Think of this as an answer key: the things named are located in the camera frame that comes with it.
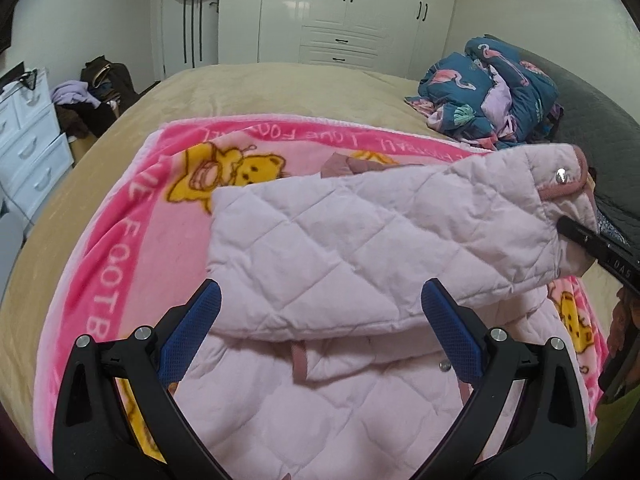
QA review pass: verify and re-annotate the right hand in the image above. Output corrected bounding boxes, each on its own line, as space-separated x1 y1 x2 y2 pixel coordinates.
606 287 640 356

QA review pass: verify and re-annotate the pink quilted jacket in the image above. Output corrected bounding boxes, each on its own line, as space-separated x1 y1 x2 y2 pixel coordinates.
176 144 597 479

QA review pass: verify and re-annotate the white wardrobe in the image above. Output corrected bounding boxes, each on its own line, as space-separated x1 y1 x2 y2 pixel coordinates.
218 0 454 80

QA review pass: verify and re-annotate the white door with bags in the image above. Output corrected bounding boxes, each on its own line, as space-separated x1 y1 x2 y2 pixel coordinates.
151 0 219 80

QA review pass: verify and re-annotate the tan bed cover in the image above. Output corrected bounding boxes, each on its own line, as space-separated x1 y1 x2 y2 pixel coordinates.
1 63 473 446

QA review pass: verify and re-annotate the grey quilted headboard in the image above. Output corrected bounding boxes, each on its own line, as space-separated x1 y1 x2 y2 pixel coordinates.
465 35 639 250

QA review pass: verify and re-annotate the dark clothes pile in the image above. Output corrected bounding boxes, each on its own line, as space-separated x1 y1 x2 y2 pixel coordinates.
50 55 160 139

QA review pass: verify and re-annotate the pink bear fleece blanket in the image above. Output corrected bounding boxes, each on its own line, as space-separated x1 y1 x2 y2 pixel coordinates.
31 112 609 470

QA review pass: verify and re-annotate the blue flamingo duvet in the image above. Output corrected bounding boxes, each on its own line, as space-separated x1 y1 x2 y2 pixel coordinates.
405 36 564 151

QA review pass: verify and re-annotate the white drawer chest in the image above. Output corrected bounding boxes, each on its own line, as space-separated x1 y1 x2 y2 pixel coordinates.
1 68 74 223

